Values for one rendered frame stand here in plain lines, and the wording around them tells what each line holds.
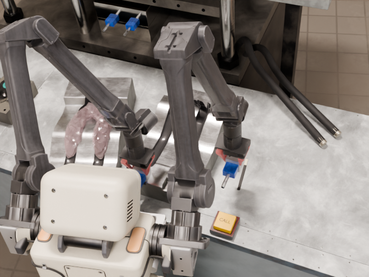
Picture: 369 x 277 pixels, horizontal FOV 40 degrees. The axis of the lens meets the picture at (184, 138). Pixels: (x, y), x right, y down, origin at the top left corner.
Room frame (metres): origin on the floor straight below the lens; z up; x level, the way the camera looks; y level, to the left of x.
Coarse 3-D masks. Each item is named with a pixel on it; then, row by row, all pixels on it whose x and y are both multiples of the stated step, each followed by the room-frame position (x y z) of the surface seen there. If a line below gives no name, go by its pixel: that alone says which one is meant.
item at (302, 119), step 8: (264, 72) 1.47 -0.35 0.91; (264, 80) 1.44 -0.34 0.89; (272, 80) 1.43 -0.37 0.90; (272, 88) 1.40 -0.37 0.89; (280, 88) 1.39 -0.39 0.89; (280, 96) 1.36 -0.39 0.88; (288, 104) 1.32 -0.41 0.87; (296, 112) 1.28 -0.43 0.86; (304, 120) 1.24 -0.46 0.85; (312, 128) 1.21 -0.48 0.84; (312, 136) 1.18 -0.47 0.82; (320, 136) 1.17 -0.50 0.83; (320, 144) 1.15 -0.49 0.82
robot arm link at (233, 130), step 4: (224, 124) 1.01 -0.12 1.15; (228, 124) 1.01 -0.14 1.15; (232, 124) 1.00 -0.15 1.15; (236, 124) 1.00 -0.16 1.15; (240, 124) 1.00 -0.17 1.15; (224, 128) 1.01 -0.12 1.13; (228, 128) 1.00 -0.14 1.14; (232, 128) 0.99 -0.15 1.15; (236, 128) 0.99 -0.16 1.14; (240, 128) 1.00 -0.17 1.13; (224, 132) 1.01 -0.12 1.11; (228, 132) 1.00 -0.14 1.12; (232, 132) 0.99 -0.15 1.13; (236, 132) 0.99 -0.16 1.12; (240, 132) 1.00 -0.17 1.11; (228, 136) 1.00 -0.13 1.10; (232, 136) 0.99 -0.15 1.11; (236, 136) 0.99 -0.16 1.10
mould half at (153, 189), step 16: (160, 112) 1.31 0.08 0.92; (160, 128) 1.26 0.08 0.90; (208, 128) 1.21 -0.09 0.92; (144, 144) 1.20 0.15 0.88; (208, 144) 1.15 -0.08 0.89; (160, 160) 1.11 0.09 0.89; (208, 160) 1.09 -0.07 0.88; (160, 176) 1.04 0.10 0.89; (144, 192) 1.03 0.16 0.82; (160, 192) 1.00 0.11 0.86
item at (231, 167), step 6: (228, 156) 1.03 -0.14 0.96; (228, 162) 1.02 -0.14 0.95; (234, 162) 1.01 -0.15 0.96; (228, 168) 0.99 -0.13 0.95; (234, 168) 0.99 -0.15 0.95; (240, 168) 1.01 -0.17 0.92; (222, 174) 0.99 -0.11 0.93; (228, 174) 0.97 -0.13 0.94; (234, 174) 0.97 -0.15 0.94; (222, 186) 0.93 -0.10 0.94
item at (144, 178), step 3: (135, 168) 1.05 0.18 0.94; (138, 168) 1.05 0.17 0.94; (150, 168) 1.06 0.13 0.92; (138, 171) 1.04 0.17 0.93; (141, 171) 1.04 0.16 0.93; (150, 171) 1.06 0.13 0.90; (141, 174) 1.03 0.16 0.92; (144, 174) 1.03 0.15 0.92; (150, 174) 1.05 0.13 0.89; (141, 177) 1.02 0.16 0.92; (144, 177) 1.03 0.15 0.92; (147, 177) 1.03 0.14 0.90; (141, 180) 1.01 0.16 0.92; (144, 180) 1.02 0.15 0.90; (147, 180) 1.03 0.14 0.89; (141, 183) 1.00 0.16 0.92; (141, 186) 1.00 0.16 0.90
